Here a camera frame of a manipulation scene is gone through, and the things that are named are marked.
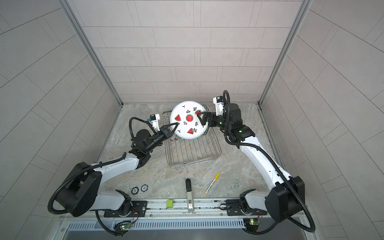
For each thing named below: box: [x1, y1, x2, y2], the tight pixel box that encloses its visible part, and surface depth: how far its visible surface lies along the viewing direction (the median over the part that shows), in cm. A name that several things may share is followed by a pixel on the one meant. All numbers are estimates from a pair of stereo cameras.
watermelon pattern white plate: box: [170, 101, 208, 140], surface depth 77 cm
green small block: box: [166, 200, 174, 208], surface depth 74 cm
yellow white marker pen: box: [204, 173, 220, 196], surface depth 82 cm
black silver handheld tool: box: [185, 178, 195, 213], surface depth 74 cm
